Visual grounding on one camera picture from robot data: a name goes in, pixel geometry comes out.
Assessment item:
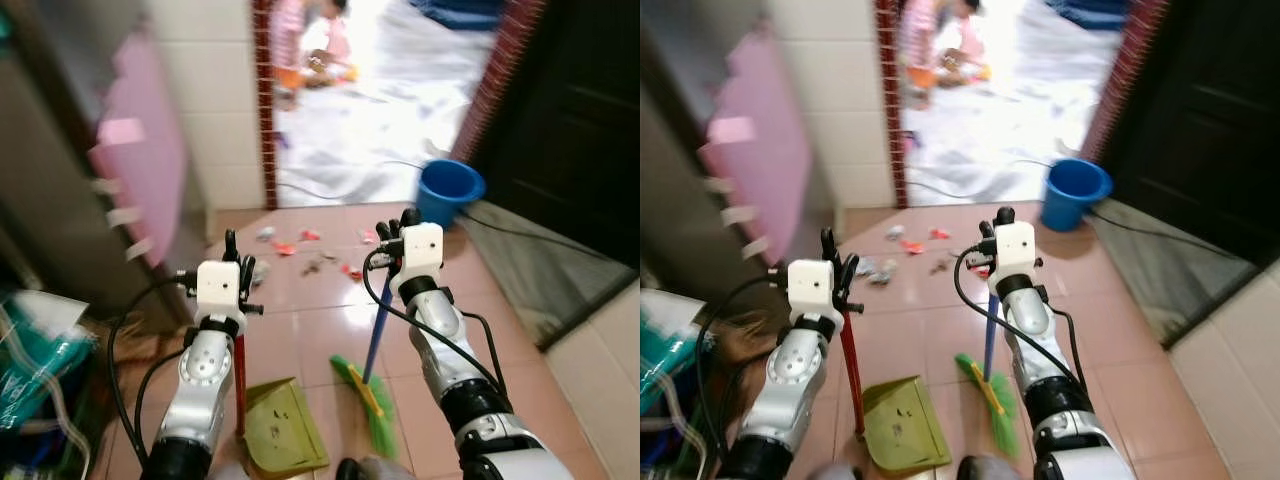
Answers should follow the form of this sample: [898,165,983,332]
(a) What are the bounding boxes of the olive dustpan with red handle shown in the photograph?
[838,308,954,472]
[232,330,331,474]

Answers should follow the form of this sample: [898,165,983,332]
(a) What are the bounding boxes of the green broom with blue handle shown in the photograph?
[954,290,1021,458]
[330,262,401,461]

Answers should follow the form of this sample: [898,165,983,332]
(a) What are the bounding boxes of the grey floor mat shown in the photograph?
[1085,200,1259,347]

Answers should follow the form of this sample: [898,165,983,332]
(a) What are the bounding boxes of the blue plastic bucket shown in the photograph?
[417,159,487,229]
[1041,157,1113,233]

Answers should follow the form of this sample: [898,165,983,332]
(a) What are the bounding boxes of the pink hanging cloth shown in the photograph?
[88,30,191,269]
[698,30,813,263]

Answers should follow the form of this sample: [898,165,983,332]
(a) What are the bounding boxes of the grey cabinet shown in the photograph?
[0,40,191,331]
[640,60,746,301]

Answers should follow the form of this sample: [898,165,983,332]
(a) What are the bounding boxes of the child in pink shirt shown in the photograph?
[938,0,986,87]
[308,0,354,87]

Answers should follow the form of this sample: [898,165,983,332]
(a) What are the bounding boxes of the teal plastic bag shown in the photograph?
[640,288,717,423]
[0,290,96,433]

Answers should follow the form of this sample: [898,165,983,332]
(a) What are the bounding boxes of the dark wooden door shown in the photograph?
[1095,0,1280,263]
[470,0,641,266]

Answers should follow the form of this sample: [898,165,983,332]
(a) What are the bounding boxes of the grey robot right leg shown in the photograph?
[960,455,1027,480]
[335,455,403,480]

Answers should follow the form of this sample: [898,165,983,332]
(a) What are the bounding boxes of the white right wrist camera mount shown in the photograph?
[399,222,445,276]
[994,222,1037,276]

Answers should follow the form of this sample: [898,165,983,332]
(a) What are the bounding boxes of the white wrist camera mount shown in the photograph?
[196,261,245,312]
[994,222,1037,276]
[788,260,837,313]
[399,222,445,276]

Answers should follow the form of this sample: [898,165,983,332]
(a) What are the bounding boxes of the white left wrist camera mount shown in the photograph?
[788,260,837,313]
[196,261,245,312]

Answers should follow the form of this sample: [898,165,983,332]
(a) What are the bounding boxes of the black floor cable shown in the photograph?
[1088,205,1243,262]
[462,207,613,264]

